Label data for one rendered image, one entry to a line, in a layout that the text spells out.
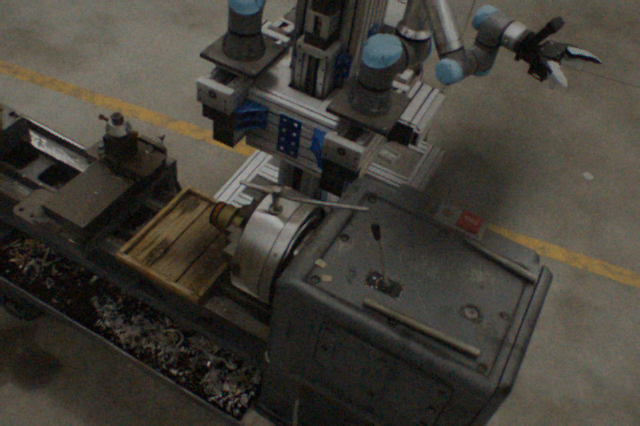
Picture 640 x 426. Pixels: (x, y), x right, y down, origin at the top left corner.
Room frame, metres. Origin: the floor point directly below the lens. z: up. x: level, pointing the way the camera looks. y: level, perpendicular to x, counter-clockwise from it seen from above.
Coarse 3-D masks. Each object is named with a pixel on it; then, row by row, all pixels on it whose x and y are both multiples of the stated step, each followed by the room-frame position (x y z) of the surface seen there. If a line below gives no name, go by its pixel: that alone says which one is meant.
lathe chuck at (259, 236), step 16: (288, 192) 1.19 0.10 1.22; (256, 208) 1.10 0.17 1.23; (288, 208) 1.11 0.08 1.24; (256, 224) 1.06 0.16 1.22; (272, 224) 1.06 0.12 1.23; (240, 240) 1.02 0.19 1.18; (256, 240) 1.02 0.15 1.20; (272, 240) 1.02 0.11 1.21; (240, 256) 1.00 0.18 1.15; (256, 256) 0.99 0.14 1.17; (256, 272) 0.97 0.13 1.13; (256, 288) 0.96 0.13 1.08
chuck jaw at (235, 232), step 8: (232, 224) 1.14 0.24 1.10; (232, 232) 1.10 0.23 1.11; (240, 232) 1.11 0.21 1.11; (232, 240) 1.07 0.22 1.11; (224, 248) 1.07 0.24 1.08; (232, 248) 1.04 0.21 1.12; (224, 256) 1.02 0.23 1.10; (232, 256) 1.02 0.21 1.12; (232, 264) 1.00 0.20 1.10; (240, 272) 0.99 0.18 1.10
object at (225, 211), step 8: (216, 208) 1.17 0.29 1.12; (224, 208) 1.17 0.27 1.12; (232, 208) 1.18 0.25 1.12; (240, 208) 1.19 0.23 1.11; (216, 216) 1.16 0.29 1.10; (224, 216) 1.15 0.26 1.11; (232, 216) 1.15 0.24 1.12; (240, 216) 1.17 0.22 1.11; (216, 224) 1.14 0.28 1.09; (224, 224) 1.14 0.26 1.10; (240, 224) 1.14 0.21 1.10; (224, 232) 1.13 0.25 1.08
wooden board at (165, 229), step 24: (192, 192) 1.42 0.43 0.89; (168, 216) 1.30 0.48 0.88; (192, 216) 1.32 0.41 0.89; (144, 240) 1.19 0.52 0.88; (168, 240) 1.21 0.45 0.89; (192, 240) 1.22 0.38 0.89; (216, 240) 1.24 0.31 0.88; (144, 264) 1.10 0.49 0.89; (168, 264) 1.12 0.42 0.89; (192, 264) 1.14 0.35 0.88; (216, 264) 1.15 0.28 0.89; (168, 288) 1.04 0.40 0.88
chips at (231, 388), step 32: (0, 256) 1.26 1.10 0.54; (32, 256) 1.28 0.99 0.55; (64, 256) 1.31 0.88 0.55; (32, 288) 1.15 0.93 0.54; (64, 288) 1.18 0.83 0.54; (96, 288) 1.20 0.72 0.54; (96, 320) 1.08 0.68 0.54; (128, 320) 1.10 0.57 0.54; (160, 320) 1.12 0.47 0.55; (128, 352) 0.98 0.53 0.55; (160, 352) 0.97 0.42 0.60; (192, 352) 1.00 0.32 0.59; (224, 352) 1.04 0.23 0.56; (192, 384) 0.90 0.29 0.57; (224, 384) 0.93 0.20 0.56; (256, 384) 0.95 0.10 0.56
